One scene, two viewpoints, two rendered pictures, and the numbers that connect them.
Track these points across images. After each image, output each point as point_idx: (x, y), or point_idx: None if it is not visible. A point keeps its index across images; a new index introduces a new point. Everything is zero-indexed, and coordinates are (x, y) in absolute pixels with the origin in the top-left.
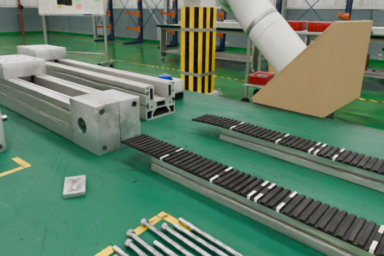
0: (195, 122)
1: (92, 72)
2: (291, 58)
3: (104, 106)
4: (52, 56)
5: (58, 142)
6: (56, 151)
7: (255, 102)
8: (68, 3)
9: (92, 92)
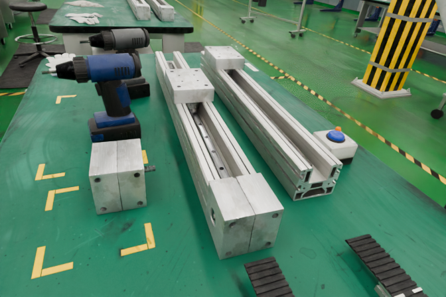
0: (351, 227)
1: (257, 111)
2: None
3: (236, 219)
4: (230, 66)
5: (192, 209)
6: (185, 229)
7: None
8: (261, 4)
9: (239, 166)
